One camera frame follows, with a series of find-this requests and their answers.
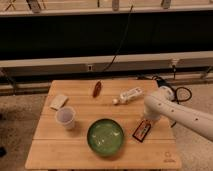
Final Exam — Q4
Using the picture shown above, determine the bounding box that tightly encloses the dark red pepper toy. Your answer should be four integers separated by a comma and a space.
93, 81, 102, 98

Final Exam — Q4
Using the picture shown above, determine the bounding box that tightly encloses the beige sponge block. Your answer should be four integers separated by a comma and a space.
50, 94, 68, 110

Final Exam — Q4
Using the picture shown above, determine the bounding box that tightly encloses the black cable on floor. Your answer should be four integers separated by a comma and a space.
151, 75, 193, 104

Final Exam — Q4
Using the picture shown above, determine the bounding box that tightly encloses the green ceramic bowl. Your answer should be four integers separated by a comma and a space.
87, 118, 124, 157

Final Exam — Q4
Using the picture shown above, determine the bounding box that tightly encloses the black hanging cable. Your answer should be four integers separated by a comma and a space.
101, 4, 135, 73

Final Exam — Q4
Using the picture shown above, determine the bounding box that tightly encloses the wooden folding table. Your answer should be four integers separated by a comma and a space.
25, 80, 181, 171

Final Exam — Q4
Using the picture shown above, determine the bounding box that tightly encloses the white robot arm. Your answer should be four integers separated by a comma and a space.
144, 86, 213, 142

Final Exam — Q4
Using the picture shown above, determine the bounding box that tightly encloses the clear plastic bottle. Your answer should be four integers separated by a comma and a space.
112, 87, 143, 105

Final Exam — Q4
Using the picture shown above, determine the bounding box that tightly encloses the black red eraser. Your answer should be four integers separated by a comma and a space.
133, 120, 151, 142

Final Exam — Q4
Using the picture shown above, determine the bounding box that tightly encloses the translucent plastic cup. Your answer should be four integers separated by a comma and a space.
55, 106, 76, 130

